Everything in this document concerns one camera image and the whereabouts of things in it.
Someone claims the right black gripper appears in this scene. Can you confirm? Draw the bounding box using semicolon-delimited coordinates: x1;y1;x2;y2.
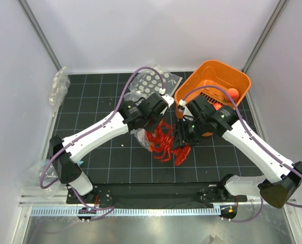
172;116;207;150

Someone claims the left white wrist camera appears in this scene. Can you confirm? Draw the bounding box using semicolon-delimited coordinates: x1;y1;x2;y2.
161;94;175;108

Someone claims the white dotted zip bag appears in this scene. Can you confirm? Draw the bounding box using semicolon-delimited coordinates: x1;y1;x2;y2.
128;65;183;99

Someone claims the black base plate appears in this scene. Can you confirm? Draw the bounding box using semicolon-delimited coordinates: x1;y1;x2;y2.
65;181;248;206

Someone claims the red toy apple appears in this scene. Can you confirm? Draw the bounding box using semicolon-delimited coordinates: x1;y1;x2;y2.
213;103;222;110

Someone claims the toy peach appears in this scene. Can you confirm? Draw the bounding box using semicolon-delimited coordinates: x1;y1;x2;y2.
226;88;240;102

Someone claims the blue zip clear bag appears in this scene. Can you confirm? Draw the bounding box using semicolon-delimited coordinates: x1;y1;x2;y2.
16;159;84;201

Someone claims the orange zip top bag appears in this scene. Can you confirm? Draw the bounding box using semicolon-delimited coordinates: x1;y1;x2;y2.
124;92;167;151

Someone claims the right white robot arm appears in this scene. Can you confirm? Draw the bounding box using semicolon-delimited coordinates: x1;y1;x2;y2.
176;95;302;208

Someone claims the slotted cable duct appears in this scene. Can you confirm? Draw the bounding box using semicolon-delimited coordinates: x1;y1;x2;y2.
30;205;221;217

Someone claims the orange plastic basket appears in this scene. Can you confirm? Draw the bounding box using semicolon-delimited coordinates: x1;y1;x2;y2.
175;60;252;138

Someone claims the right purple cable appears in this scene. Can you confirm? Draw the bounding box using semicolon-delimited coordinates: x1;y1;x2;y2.
178;85;302;223

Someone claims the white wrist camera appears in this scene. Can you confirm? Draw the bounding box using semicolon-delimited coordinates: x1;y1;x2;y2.
161;94;175;108
176;105;194;121

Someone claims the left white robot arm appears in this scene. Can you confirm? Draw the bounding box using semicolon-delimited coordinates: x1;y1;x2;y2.
48;93;174;203

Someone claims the red toy lobster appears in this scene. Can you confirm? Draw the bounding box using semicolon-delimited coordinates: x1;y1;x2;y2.
146;120;191;166

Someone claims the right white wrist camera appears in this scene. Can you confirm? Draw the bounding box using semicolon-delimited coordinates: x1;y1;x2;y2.
176;105;194;121

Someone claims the clear bag at wall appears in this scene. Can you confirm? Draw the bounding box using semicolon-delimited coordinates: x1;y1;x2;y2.
49;66;71;114

